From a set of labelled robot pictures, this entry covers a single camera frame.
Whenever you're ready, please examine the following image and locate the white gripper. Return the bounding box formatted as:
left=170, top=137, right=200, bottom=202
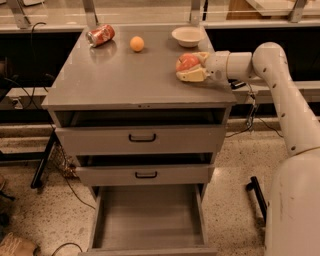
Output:
left=176, top=51, right=230, bottom=82

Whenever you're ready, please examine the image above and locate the red apple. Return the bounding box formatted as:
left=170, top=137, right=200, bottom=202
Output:
left=176, top=53, right=199, bottom=72

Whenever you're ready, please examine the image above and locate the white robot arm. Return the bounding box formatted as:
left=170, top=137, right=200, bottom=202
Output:
left=176, top=42, right=320, bottom=256

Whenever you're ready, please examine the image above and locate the grey drawer cabinet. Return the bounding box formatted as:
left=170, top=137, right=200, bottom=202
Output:
left=41, top=23, right=238, bottom=256

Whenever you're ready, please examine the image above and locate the grey top drawer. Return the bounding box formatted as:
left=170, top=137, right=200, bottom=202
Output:
left=56, top=125, right=225, bottom=156

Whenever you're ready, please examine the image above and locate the grey drawer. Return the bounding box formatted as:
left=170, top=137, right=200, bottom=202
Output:
left=76, top=165, right=214, bottom=186
left=56, top=125, right=225, bottom=156
left=78, top=184, right=217, bottom=256

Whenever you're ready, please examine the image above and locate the grey middle drawer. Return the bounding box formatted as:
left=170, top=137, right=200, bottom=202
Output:
left=76, top=165, right=214, bottom=186

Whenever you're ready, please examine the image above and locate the grey bottom drawer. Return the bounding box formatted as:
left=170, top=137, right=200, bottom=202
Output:
left=78, top=184, right=217, bottom=256

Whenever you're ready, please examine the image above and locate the white bowl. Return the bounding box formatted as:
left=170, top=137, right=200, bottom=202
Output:
left=171, top=27, right=205, bottom=48

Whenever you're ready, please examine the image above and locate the black power adapter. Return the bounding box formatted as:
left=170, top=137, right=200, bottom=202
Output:
left=231, top=80, right=247, bottom=90

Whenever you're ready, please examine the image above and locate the orange fruit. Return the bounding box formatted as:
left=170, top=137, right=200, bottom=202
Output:
left=130, top=36, right=144, bottom=52

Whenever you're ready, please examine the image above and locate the red soda can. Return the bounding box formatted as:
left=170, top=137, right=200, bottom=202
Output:
left=86, top=24, right=115, bottom=47

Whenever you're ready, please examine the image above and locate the black metal stand leg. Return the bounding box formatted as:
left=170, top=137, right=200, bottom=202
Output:
left=246, top=176, right=267, bottom=220

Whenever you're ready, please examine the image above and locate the black table leg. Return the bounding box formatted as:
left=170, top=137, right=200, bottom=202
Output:
left=31, top=132, right=56, bottom=189

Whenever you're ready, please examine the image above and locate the black drawer handle top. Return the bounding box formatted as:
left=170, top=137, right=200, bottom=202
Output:
left=128, top=134, right=157, bottom=143

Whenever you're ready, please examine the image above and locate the black drawer handle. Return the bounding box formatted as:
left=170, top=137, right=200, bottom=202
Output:
left=135, top=171, right=158, bottom=179
left=128, top=134, right=157, bottom=143

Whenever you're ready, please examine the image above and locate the black drawer handle middle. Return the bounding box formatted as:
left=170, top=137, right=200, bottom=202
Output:
left=135, top=171, right=158, bottom=179

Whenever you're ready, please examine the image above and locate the black floor cable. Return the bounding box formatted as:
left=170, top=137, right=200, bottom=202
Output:
left=50, top=242, right=84, bottom=256

